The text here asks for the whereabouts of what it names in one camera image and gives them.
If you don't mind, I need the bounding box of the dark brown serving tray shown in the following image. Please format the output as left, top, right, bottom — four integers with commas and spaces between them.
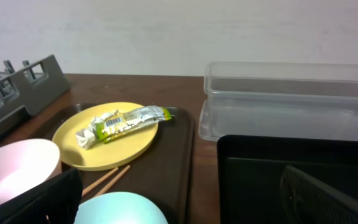
33, 104, 194, 223

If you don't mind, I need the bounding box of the grey dishwasher rack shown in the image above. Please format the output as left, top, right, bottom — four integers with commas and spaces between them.
0, 55, 70, 141

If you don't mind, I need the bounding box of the pink bowl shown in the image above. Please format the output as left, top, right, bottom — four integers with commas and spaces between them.
0, 139, 62, 205

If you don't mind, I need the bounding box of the wooden chopstick right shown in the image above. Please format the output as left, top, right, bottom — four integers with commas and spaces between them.
94, 165, 131, 197

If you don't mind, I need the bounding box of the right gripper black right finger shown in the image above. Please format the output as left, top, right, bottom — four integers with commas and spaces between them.
280, 166, 358, 224

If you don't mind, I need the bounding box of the black waste bin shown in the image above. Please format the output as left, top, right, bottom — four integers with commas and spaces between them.
217, 135, 358, 223

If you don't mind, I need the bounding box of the yellow plate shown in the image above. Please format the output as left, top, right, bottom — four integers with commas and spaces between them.
52, 102, 158, 171

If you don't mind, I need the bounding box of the green snack wrapper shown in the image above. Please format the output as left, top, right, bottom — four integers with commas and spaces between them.
95, 106, 172, 142

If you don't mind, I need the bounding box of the wooden chopstick left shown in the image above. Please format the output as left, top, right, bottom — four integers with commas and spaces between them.
81, 167, 119, 197

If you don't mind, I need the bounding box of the wooden chopstick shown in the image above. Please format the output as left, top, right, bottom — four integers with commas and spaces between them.
94, 165, 131, 197
81, 167, 119, 197

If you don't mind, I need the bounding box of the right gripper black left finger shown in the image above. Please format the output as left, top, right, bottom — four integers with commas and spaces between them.
0, 168, 83, 224

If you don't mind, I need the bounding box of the light blue bowl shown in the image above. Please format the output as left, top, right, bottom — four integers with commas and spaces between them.
74, 192, 168, 224

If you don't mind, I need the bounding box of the clear plastic bin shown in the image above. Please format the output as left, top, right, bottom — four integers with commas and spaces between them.
199, 62, 358, 141

